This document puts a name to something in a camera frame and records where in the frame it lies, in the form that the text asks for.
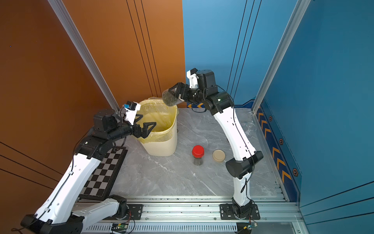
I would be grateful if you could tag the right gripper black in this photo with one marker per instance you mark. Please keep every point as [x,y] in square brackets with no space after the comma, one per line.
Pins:
[182,86]

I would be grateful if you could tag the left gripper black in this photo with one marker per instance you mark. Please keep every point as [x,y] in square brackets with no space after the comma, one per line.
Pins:
[144,132]

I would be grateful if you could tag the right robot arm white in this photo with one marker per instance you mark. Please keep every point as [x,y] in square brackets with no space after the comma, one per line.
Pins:
[202,89]

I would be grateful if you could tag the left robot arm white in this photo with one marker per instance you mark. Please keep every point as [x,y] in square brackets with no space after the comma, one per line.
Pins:
[56,216]

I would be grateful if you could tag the cream waste basket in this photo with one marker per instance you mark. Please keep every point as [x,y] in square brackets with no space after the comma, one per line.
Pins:
[161,149]

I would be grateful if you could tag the glass jar red lid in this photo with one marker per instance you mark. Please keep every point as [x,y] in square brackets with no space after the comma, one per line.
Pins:
[198,153]

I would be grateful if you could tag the black white checkerboard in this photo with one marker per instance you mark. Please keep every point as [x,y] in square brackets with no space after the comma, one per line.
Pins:
[101,181]

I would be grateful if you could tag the green circuit board left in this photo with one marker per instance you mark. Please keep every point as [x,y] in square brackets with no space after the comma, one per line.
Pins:
[119,228]

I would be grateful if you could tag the green circuit board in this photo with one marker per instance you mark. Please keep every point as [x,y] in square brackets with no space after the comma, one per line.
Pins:
[250,226]
[119,228]

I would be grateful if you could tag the green circuit board right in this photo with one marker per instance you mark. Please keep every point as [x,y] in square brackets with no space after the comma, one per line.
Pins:
[250,226]

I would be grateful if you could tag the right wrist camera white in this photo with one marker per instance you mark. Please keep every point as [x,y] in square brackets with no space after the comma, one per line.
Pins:
[192,77]

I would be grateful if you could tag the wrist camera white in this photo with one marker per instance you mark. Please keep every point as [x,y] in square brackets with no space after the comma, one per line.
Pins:
[192,77]
[131,109]

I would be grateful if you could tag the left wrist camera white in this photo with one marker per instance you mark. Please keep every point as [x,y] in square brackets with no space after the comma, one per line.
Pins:
[131,109]

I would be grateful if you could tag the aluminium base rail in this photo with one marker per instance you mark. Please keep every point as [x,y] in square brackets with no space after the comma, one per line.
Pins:
[204,215]

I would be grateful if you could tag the aluminium corner post left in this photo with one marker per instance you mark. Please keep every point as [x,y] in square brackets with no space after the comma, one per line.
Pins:
[69,26]

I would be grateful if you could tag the aluminium corner post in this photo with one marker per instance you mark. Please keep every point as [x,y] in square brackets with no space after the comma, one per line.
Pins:
[69,26]
[284,43]

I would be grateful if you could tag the aluminium corner post right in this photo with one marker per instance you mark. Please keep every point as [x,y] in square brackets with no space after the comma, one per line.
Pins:
[284,43]

